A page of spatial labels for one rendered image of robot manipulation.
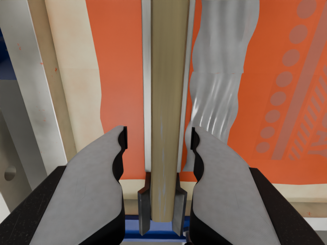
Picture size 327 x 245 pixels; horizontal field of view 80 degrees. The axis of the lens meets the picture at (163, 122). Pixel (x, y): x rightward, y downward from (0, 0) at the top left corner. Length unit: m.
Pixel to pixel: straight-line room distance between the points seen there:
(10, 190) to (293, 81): 0.43
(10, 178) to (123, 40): 0.25
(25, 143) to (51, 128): 1.48
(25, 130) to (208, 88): 1.55
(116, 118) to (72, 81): 0.08
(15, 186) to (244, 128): 0.36
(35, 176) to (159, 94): 1.84
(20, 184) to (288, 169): 0.45
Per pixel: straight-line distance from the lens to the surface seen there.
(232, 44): 0.29
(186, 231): 0.40
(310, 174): 0.46
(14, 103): 1.65
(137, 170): 0.37
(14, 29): 0.29
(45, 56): 0.29
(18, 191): 0.38
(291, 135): 0.39
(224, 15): 0.28
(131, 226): 0.41
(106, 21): 0.28
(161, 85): 0.18
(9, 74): 0.40
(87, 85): 0.31
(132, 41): 0.28
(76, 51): 0.30
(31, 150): 1.81
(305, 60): 0.34
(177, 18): 0.17
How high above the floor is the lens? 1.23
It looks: 63 degrees down
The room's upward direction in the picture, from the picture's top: 180 degrees clockwise
